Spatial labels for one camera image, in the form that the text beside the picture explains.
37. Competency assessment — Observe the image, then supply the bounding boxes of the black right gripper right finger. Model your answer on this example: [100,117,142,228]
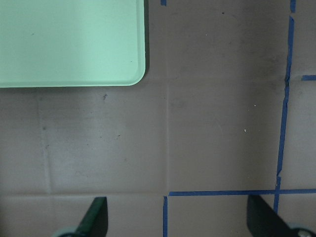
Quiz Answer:
[247,195,316,237]

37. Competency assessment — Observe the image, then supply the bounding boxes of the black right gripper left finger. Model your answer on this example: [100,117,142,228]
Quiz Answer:
[74,197,109,237]

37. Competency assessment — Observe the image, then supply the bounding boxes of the light green plastic tray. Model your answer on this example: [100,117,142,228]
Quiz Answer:
[0,0,146,88]

